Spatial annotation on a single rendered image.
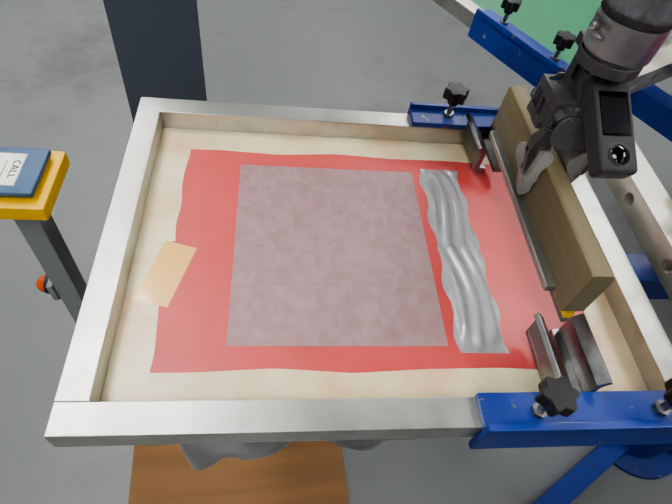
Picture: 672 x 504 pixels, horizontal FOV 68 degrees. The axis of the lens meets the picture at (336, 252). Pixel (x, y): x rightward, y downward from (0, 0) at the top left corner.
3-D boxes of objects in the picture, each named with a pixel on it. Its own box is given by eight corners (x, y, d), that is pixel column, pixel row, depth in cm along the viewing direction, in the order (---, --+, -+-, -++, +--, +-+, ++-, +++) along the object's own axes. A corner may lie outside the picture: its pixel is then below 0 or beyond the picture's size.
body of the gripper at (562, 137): (574, 115, 68) (626, 31, 59) (597, 158, 63) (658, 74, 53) (521, 111, 67) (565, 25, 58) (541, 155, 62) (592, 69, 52)
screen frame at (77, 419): (54, 447, 55) (42, 437, 52) (144, 114, 90) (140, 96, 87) (691, 432, 65) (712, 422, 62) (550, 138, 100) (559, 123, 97)
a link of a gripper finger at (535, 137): (540, 167, 67) (581, 117, 61) (544, 177, 66) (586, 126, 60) (509, 162, 66) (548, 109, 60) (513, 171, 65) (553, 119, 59)
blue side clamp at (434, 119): (405, 147, 95) (414, 118, 89) (402, 130, 98) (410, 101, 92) (552, 155, 99) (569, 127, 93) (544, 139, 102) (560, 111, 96)
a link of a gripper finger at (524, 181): (511, 171, 74) (548, 122, 67) (522, 201, 70) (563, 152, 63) (493, 168, 73) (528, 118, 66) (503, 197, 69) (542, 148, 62)
